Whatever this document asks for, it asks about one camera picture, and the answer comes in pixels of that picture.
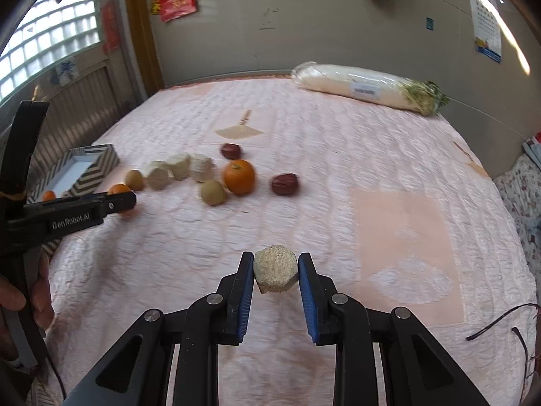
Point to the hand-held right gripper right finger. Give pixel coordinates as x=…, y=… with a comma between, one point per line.
x=307, y=304

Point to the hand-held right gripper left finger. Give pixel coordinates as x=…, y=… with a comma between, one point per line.
x=244, y=304

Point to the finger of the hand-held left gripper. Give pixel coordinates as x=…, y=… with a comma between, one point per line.
x=122, y=203

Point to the small orange kumquat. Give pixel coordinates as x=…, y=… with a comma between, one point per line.
x=119, y=188
x=49, y=196

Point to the brown longan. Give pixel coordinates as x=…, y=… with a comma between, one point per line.
x=213, y=192
x=134, y=179

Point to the black white striped box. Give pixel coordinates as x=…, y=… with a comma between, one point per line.
x=91, y=177

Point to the large orange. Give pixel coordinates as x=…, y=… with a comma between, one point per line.
x=239, y=176

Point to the red date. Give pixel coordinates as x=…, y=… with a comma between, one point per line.
x=285, y=184
x=231, y=151

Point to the person's left hand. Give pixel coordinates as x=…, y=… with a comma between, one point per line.
x=42, y=300

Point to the wooden slat panel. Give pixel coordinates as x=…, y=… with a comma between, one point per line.
x=93, y=97

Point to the pink quilted bedspread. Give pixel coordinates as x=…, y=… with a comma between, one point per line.
x=338, y=169

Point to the blue white paper picture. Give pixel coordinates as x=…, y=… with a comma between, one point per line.
x=65, y=72

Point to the red paper strip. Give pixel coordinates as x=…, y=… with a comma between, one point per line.
x=110, y=27

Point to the glass block window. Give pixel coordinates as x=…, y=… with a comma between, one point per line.
x=55, y=29

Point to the wrapped white radish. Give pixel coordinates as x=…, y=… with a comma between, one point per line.
x=359, y=82

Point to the floral cloth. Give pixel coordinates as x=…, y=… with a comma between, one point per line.
x=522, y=211

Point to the wooden door frame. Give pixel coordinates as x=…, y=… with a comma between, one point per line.
x=141, y=38

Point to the small blue wall sticker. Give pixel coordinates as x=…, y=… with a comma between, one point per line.
x=430, y=24

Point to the white wall calendar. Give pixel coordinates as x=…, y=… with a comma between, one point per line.
x=486, y=17

